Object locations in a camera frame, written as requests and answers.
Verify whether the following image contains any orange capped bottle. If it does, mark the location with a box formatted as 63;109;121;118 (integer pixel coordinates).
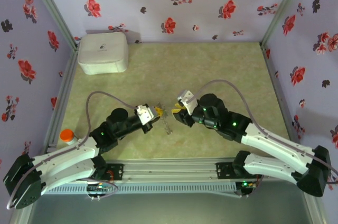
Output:
60;128;77;146

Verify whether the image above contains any left controller circuit board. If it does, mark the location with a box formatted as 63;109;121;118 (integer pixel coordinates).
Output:
87;183;112;193

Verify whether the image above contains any controller circuit board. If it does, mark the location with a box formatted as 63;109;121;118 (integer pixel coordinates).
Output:
236;180;257;196
87;183;112;193

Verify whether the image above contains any white plastic box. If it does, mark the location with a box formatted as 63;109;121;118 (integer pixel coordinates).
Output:
77;32;129;76

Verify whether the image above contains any right controller circuit board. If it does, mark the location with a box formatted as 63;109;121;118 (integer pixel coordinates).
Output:
236;180;257;196

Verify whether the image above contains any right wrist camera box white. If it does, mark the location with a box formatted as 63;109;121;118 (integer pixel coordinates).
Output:
177;89;198;115

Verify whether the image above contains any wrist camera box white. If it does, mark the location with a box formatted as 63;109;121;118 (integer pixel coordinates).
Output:
177;89;198;115
134;104;157;126

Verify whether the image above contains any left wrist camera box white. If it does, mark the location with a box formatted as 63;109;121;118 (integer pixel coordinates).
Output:
134;104;157;126

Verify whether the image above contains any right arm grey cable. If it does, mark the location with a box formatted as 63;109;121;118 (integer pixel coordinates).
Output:
189;79;338;184

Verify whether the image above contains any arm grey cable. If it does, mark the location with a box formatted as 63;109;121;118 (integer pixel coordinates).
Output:
189;79;338;184
6;91;139;210

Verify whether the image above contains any left arm grey cable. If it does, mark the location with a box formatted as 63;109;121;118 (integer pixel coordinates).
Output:
6;91;139;210

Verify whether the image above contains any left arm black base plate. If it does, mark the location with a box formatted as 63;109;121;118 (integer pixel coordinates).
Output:
91;163;124;181

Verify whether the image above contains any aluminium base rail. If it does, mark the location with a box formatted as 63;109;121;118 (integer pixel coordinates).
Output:
43;157;314;183

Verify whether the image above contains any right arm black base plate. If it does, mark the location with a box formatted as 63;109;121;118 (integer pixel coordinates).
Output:
215;162;254;180

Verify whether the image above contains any left base grey cable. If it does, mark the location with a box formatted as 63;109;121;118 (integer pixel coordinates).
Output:
79;178;119;200

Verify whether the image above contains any base grey cable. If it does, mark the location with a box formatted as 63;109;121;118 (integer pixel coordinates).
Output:
79;178;119;200
248;175;265;198

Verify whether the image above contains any right aluminium side rail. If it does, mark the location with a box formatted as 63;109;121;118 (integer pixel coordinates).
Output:
260;43;308;160

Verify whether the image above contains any aluminium side rail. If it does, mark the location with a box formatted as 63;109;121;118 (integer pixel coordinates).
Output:
43;46;80;148
260;43;308;160

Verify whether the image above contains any left aluminium side rail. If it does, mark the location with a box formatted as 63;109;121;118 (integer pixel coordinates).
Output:
43;46;80;148

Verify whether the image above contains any grey slotted cable duct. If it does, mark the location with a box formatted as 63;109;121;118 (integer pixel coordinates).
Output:
43;183;238;195

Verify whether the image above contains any right base grey cable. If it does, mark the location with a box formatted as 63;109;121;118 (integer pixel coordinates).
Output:
248;175;265;198

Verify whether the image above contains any right aluminium corner post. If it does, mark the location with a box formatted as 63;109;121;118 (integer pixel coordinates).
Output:
260;0;309;48

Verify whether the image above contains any aluminium corner post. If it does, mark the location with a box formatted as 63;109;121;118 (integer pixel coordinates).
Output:
260;0;309;48
25;0;79;48

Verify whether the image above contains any left aluminium corner post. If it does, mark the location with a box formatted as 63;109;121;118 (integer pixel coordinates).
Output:
25;0;79;48

